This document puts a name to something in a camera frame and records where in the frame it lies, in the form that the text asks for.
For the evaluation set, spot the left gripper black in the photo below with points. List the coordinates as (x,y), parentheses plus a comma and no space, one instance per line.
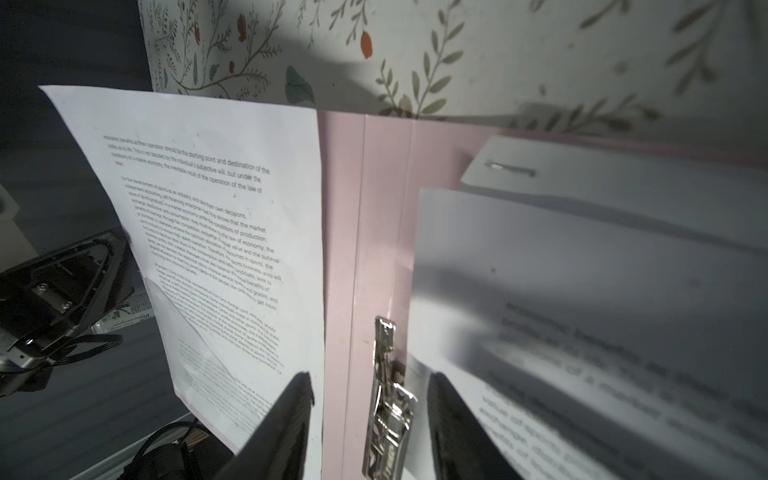
(50,304)

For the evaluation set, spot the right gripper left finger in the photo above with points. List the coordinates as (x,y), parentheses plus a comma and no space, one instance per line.
(278,447)

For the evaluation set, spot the white paper sheet underneath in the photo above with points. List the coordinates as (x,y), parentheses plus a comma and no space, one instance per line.
(721,204)

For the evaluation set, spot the metal folder clip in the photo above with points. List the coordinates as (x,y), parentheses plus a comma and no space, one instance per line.
(391,410)

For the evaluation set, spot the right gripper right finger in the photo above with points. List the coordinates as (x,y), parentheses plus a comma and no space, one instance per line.
(461,448)

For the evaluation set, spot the pink file folder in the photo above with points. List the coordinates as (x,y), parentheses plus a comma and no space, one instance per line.
(396,160)

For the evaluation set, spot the printed white paper sheet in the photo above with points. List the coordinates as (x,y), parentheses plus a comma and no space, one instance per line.
(222,203)

